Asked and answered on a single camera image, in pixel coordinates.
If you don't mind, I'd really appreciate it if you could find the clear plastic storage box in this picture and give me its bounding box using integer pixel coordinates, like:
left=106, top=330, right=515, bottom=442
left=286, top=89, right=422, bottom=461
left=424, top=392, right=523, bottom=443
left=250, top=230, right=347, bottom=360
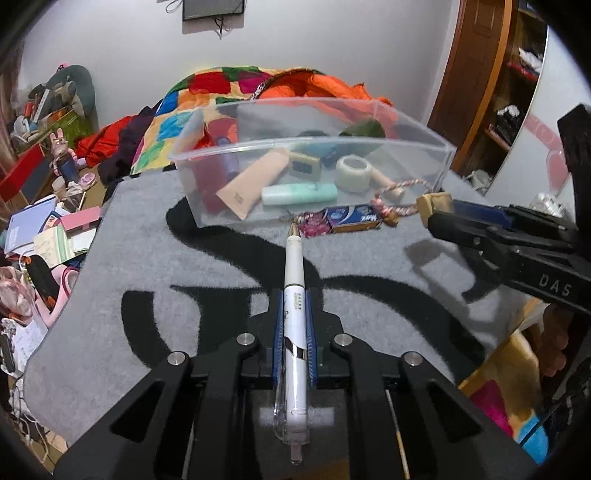
left=168, top=98, right=456, bottom=227

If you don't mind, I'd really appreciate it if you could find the pink notebook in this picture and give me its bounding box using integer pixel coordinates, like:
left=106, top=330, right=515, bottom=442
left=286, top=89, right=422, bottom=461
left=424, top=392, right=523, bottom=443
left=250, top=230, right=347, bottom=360
left=59, top=206, right=101, bottom=232

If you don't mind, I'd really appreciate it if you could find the small wall-mounted monitor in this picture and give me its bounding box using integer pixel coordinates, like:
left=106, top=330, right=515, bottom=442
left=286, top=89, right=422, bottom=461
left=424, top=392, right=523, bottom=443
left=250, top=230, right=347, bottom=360
left=182, top=0, right=245, bottom=21

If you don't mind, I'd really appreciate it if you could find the red rectangular box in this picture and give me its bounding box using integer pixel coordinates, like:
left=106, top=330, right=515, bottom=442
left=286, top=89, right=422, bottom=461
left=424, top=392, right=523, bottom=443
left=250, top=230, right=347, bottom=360
left=0, top=144, right=44, bottom=202

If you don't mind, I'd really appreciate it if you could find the beige cosmetic tube white cap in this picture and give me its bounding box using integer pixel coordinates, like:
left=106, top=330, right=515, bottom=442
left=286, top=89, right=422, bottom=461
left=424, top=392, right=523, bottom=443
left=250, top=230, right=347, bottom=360
left=216, top=148, right=290, bottom=220

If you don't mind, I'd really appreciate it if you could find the orange down jacket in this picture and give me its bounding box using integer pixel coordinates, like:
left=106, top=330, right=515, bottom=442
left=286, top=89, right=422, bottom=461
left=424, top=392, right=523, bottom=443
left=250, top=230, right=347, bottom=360
left=250, top=68, right=394, bottom=121

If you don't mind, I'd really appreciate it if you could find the purple tube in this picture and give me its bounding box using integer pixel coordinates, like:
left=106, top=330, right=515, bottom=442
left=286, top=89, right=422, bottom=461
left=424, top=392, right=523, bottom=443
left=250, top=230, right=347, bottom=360
left=215, top=137, right=240, bottom=182

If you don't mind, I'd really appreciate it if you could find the wooden charm with rope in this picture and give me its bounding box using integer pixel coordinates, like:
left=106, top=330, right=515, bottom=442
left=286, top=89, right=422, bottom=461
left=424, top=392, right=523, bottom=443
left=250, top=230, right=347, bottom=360
left=370, top=179, right=453, bottom=228

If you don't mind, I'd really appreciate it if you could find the white pen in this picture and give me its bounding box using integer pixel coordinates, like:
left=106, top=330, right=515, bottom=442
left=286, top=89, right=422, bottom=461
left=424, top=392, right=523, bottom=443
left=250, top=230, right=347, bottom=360
left=273, top=224, right=310, bottom=465

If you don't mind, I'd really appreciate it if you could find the mint green bottle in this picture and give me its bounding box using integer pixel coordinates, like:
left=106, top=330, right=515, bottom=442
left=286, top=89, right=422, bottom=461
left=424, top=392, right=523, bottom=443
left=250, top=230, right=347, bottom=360
left=262, top=183, right=339, bottom=206

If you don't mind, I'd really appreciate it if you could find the white tape roll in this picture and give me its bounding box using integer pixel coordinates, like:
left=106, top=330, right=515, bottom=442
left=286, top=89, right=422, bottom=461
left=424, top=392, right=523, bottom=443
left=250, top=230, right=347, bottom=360
left=335, top=155, right=373, bottom=193

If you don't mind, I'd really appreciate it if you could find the brown wooden door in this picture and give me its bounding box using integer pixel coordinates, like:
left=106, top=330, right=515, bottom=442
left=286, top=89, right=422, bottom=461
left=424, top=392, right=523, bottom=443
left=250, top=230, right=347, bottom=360
left=428, top=0, right=513, bottom=174

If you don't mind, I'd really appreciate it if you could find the blue booklet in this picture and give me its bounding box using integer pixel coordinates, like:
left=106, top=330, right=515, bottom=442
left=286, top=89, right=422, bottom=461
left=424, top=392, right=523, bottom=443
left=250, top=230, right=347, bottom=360
left=4, top=195, right=57, bottom=255

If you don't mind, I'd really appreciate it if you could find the blue toothpaste box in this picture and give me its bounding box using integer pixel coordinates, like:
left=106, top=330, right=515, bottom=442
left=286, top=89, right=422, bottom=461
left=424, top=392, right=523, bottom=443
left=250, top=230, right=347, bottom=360
left=295, top=204, right=382, bottom=238

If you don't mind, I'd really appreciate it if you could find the person's right hand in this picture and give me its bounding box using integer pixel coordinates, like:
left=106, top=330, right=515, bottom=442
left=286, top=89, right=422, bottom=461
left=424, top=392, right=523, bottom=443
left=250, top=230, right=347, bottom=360
left=537, top=305, right=572, bottom=377

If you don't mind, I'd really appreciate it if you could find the wooden open shelf unit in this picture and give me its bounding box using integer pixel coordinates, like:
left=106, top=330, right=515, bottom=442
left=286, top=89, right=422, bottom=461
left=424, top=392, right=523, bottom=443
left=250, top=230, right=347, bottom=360
left=453, top=1, right=548, bottom=177

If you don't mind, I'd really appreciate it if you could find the red jacket on floor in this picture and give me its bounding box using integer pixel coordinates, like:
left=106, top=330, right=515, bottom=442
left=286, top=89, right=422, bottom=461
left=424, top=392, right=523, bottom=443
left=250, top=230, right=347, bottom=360
left=74, top=116, right=133, bottom=168

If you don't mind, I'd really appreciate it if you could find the grey neck pillow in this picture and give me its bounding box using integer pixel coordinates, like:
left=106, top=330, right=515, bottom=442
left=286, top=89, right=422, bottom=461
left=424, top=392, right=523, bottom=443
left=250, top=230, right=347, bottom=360
left=46, top=65, right=98, bottom=131

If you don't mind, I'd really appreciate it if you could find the pink round device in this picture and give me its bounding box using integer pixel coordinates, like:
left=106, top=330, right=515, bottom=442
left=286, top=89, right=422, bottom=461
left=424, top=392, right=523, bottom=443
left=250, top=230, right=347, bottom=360
left=32, top=265, right=79, bottom=329

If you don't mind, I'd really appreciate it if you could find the green bag of clutter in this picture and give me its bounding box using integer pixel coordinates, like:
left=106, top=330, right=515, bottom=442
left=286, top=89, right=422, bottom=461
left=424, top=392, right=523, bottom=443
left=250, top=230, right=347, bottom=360
left=10, top=107, right=93, bottom=153

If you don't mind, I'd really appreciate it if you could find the red packet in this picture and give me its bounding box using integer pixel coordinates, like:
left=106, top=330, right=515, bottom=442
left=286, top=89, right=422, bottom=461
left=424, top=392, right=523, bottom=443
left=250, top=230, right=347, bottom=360
left=191, top=117, right=238, bottom=215

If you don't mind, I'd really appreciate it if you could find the green glass bottle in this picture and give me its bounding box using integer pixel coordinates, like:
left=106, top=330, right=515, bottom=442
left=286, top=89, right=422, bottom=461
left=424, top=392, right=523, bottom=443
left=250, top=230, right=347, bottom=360
left=338, top=118, right=386, bottom=157

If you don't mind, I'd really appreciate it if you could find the colourful patchwork quilt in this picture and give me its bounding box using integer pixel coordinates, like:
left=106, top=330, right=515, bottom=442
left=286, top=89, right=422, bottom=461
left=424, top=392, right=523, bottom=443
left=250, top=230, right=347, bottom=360
left=129, top=66, right=325, bottom=176

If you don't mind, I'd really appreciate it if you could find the dark purple garment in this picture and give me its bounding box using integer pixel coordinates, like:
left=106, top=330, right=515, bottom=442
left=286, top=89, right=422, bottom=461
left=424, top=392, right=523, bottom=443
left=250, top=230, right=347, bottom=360
left=97, top=105, right=158, bottom=187

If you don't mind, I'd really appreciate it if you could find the slim beige lotion tube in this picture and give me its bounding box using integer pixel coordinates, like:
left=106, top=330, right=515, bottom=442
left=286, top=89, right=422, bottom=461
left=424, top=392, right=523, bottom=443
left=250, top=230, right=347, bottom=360
left=370, top=167, right=406, bottom=204

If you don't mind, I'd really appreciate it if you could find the grey black patterned blanket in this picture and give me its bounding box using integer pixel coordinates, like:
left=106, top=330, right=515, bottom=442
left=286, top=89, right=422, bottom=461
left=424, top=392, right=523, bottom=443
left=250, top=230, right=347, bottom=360
left=24, top=172, right=526, bottom=442

